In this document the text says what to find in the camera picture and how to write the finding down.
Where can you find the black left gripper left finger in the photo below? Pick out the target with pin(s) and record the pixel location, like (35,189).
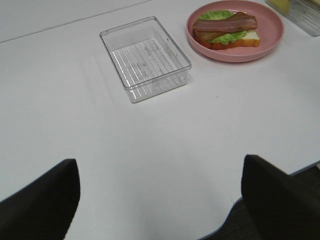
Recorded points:
(45,208)

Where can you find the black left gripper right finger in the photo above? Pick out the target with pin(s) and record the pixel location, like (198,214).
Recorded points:
(281,207)

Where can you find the bread slice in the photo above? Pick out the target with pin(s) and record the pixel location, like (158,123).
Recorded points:
(250,40)

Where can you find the green lettuce leaf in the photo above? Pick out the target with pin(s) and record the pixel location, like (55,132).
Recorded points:
(217,15)

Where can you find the bacon strip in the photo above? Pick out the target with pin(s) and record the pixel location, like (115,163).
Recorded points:
(239,21)
(221,37)

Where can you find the yellow cheese slice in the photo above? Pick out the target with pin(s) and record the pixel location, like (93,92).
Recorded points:
(281,5)

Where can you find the left clear plastic tray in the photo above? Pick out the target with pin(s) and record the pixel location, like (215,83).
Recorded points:
(146,59)

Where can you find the clear plastic tray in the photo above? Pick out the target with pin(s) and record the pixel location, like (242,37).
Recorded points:
(146,59)
(305,14)

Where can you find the pink round plate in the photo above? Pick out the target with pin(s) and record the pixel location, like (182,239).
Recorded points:
(270,29)

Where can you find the right clear plastic tray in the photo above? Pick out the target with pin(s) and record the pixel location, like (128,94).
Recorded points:
(305,14)

